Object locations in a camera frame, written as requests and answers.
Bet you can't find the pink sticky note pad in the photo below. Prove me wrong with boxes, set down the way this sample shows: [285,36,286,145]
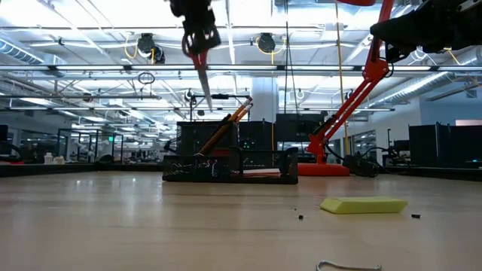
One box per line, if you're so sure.
[240,168,282,179]

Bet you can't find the black hanging cable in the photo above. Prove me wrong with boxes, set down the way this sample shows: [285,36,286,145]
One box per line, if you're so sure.
[282,0,295,114]

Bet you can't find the black lamp cable with adapter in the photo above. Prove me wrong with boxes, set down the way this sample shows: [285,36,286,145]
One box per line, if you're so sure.
[324,142,381,179]

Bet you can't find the black mesh desk organizer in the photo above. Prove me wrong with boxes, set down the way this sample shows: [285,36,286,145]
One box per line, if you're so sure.
[162,120,300,185]

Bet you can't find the black panel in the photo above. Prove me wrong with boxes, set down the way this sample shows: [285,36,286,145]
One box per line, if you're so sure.
[276,112,325,143]

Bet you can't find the black pen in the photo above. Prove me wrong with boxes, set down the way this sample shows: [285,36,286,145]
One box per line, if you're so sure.
[198,114,233,155]

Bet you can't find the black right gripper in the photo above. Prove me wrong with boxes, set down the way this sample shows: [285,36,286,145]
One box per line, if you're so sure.
[370,0,468,64]

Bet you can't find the black partition panels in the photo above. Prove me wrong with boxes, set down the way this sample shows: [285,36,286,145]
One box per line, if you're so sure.
[408,123,482,169]

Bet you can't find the black ceiling cable reel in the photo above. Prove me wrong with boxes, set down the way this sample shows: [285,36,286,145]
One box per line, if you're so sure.
[136,32,166,65]
[257,32,278,54]

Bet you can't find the black crossbar stand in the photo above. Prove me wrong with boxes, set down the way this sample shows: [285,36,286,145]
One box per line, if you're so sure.
[188,90,252,121]

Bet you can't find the red desk lamp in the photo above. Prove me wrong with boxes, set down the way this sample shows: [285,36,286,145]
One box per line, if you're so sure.
[297,0,396,178]

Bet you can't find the yellow sticky note pad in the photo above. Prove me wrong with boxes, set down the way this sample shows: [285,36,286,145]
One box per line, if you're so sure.
[319,196,409,216]

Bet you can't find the black binder clip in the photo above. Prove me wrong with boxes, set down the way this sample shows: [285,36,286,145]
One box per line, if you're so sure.
[191,159,220,178]
[168,161,189,177]

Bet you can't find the red-handled scissors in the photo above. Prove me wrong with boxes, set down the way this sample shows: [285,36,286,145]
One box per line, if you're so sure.
[182,26,223,113]

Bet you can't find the orange pencil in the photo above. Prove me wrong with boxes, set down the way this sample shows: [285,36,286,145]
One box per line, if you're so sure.
[205,103,255,156]
[198,96,253,156]

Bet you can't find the silver wire clip handle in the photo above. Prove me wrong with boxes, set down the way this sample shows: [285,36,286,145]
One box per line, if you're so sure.
[315,260,383,271]

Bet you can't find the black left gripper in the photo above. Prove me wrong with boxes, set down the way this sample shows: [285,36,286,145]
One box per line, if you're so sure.
[167,0,218,43]

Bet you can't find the black cabinet with lights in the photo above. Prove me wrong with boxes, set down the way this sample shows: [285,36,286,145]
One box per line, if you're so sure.
[239,120,276,151]

